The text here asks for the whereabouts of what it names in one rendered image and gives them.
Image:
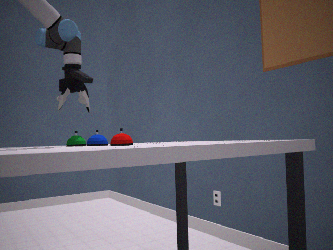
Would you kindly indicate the red dome bell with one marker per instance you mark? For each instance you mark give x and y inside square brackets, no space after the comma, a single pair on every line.
[121,139]

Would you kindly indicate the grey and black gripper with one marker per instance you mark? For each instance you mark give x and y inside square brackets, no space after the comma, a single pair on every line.
[71,84]

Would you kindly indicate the blue bell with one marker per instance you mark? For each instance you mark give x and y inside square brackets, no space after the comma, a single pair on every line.
[97,140]

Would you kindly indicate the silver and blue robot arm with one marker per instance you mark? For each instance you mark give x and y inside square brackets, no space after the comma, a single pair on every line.
[60,33]

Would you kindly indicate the green bell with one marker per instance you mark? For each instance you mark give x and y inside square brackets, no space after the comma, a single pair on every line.
[76,141]

